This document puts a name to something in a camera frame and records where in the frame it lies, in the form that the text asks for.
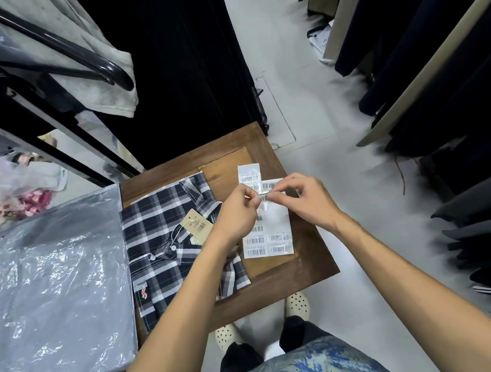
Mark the person's right hand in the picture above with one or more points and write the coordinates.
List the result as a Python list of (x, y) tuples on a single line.
[(310, 203)]

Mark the person's left hand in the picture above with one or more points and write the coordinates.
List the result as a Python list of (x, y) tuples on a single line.
[(232, 220)]

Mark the person's right thumb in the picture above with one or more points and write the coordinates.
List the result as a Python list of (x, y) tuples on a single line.
[(279, 197)]

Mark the person's left thumb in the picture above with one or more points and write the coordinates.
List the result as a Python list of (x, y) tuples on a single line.
[(254, 205)]

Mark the person's left forearm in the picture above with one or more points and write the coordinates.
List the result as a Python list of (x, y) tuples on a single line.
[(175, 332)]

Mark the person's right forearm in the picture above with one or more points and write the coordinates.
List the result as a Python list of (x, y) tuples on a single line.
[(423, 299)]

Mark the small white sticker strip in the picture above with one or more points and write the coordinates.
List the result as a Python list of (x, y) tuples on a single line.
[(248, 175)]

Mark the white barcode sticker sheet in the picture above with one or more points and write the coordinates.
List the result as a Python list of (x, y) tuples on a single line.
[(275, 234)]

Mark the beige paper hang tag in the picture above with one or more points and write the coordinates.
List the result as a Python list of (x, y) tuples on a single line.
[(197, 225)]

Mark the navy white plaid shirt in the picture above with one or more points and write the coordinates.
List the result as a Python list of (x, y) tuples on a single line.
[(163, 251)]

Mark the cream perforated right shoe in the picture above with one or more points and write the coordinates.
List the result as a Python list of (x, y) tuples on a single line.
[(297, 307)]

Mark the cream perforated shoe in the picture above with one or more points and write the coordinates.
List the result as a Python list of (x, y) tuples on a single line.
[(297, 307), (227, 335)]

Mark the cream perforated left shoe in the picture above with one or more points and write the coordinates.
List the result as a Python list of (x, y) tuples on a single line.
[(227, 335)]

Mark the black trousers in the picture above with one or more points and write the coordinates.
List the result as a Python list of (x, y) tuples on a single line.
[(240, 363)]

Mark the white paper on floor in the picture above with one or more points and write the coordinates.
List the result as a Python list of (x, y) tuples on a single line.
[(321, 43)]

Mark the black hanging garment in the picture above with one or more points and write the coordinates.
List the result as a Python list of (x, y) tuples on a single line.
[(177, 65)]

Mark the beige hanging garment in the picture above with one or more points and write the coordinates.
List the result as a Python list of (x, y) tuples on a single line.
[(438, 62)]

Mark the dirty white cloth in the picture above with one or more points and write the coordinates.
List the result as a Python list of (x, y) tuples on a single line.
[(90, 73)]

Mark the row of dark hanging garments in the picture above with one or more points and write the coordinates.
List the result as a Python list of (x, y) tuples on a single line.
[(464, 82)]

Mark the grey garment in plastic bag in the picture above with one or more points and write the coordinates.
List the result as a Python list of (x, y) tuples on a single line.
[(55, 299)]

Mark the black metal rack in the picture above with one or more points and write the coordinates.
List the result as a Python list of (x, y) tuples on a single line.
[(51, 116)]

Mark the pile of pink white bags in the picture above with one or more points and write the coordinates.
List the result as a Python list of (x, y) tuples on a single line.
[(3, 196)]

